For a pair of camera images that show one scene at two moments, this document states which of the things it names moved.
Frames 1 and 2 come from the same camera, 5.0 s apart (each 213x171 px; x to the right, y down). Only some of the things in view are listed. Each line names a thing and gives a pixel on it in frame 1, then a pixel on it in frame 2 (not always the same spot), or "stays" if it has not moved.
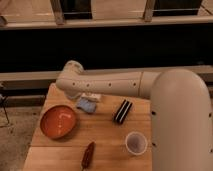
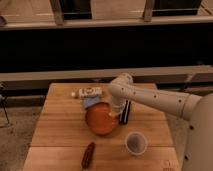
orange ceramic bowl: x=58 y=121 → x=99 y=119
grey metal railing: x=59 y=22 stays
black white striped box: x=123 y=111 stays
